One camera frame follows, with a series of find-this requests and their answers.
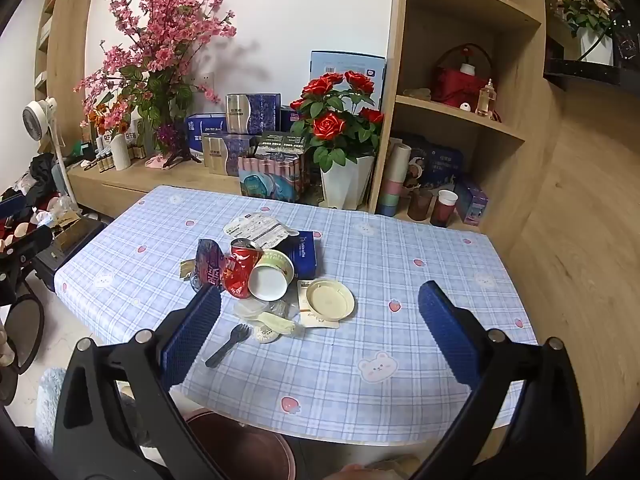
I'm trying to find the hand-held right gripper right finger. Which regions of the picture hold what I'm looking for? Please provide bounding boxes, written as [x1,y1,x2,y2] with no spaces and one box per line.
[410,280,588,480]

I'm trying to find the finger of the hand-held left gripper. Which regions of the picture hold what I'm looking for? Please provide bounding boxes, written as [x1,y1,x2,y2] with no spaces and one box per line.
[2,226,54,261]

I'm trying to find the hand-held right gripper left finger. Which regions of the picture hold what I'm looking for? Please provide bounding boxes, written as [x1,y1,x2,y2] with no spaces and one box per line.
[52,284,223,480]

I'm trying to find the black plastic fork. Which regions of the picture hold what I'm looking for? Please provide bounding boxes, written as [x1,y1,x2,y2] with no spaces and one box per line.
[205,323,251,368]

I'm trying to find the clear plastic lid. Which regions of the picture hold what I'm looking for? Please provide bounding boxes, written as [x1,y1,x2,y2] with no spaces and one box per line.
[234,299,276,321]

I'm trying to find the purple snack wrapper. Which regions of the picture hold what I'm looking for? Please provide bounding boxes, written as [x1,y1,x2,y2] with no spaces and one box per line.
[192,238,232,293]

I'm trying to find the red soda can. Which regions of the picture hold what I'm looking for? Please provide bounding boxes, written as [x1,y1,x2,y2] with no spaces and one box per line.
[224,238,263,301]

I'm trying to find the clear plastic spoon wrapper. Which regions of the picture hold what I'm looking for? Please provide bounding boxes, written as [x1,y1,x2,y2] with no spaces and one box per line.
[257,310,301,336]

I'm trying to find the green yogurt cup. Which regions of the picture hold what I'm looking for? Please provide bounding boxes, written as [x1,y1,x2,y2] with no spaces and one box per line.
[247,249,296,302]

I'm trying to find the dark red trash bin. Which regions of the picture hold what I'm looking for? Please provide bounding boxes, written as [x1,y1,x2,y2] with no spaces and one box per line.
[182,407,296,480]

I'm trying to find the cream round plastic lid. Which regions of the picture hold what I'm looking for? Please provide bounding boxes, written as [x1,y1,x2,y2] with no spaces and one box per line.
[306,277,356,325]

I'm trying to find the white printed blister card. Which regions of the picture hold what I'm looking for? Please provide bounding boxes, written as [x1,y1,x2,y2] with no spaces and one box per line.
[222,212,301,248]

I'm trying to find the dark blue coffee box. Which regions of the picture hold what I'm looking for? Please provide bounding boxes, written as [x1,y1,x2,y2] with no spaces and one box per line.
[280,230,321,281]

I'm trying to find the gold box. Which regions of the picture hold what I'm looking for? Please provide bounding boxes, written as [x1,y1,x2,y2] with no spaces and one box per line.
[52,215,101,256]

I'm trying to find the pile of clothes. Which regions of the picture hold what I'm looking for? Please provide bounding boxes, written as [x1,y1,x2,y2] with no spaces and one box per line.
[0,152,81,261]

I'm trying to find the blue checked tablecloth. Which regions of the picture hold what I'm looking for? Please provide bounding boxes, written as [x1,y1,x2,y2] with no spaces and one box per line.
[54,185,541,443]

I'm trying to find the row of small brown bottles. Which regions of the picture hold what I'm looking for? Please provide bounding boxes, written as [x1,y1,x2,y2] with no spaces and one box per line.
[80,132,151,173]

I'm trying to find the brown cup with white cup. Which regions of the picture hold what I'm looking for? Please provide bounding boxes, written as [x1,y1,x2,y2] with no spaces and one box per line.
[430,190,458,228]

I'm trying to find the white bottle vase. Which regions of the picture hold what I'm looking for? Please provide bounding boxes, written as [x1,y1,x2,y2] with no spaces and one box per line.
[110,132,132,171]

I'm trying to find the white fan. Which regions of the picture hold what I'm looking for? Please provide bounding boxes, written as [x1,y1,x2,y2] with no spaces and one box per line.
[22,97,76,201]

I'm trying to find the brown translucent cup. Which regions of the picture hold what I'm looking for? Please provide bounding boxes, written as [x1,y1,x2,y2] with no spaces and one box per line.
[407,189,433,222]

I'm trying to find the purple box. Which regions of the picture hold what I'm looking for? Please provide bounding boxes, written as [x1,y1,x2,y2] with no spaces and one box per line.
[454,176,490,226]

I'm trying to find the orange flowers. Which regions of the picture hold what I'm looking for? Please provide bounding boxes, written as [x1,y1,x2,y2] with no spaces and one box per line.
[82,105,131,136]

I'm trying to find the light blue fluffy cushion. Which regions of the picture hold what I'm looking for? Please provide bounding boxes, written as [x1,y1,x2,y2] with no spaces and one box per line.
[36,367,68,461]

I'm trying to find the stack of pastel paper cups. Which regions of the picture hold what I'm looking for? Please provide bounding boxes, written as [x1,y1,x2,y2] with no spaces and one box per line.
[376,142,412,217]

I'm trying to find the dark blue cartoon box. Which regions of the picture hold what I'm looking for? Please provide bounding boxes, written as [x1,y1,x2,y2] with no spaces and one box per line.
[400,132,463,191]

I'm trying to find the pink teal snack bag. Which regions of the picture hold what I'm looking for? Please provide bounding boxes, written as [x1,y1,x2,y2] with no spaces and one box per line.
[237,152,311,203]

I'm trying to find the purple flowers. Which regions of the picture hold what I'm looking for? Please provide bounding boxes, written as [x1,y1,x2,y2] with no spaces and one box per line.
[155,125,186,153]

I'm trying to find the silver blue gift box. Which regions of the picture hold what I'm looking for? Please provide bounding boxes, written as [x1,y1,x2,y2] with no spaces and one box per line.
[225,93,282,136]
[202,134,261,177]

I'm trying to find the red rose plant white pot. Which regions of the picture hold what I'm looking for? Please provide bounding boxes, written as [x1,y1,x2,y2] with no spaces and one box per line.
[290,71,386,210]

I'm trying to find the blue carton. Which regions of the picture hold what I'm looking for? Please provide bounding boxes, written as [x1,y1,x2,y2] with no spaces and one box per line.
[186,114,228,156]

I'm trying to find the black printed pack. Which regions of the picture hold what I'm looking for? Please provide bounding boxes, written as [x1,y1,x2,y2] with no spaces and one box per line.
[255,131,308,158]

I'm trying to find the perfume bottle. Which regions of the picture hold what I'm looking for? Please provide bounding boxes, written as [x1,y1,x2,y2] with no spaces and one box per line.
[475,79,497,118]

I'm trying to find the pink blossom arrangement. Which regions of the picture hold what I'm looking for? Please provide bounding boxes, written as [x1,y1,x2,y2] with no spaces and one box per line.
[74,0,238,168]

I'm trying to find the blue and white box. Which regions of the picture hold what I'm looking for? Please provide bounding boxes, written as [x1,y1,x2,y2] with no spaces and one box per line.
[310,51,387,111]

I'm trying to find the black counter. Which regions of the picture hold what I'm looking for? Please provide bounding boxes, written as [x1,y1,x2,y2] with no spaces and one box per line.
[542,57,640,92]

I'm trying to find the pink rose plant white pot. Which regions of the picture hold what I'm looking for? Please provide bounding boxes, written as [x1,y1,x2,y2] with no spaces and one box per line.
[550,0,626,66]

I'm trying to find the black round frame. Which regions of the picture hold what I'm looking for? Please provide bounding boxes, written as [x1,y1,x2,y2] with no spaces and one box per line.
[0,260,46,401]

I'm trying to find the wooden wall shelves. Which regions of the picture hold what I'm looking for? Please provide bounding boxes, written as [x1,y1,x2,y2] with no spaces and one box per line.
[34,0,101,106]

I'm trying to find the red basket with handle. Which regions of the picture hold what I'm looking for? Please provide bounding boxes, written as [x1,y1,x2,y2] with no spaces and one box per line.
[431,45,496,108]

